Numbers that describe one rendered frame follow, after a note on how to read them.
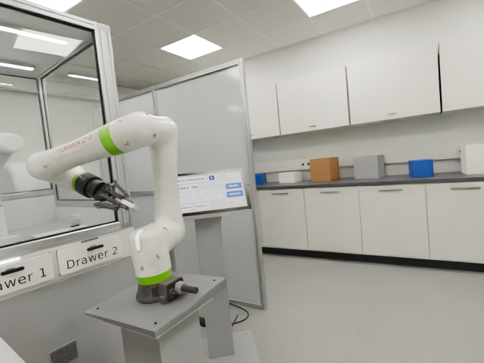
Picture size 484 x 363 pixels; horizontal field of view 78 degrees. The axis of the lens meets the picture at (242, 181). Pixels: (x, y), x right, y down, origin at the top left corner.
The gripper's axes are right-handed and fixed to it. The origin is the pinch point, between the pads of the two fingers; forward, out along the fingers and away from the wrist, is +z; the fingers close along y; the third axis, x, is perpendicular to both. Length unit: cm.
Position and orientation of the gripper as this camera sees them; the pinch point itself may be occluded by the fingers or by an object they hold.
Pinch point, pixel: (130, 205)
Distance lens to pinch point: 118.0
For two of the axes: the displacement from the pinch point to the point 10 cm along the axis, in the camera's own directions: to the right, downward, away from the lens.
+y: 4.9, -7.7, 4.2
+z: 8.5, 3.1, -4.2
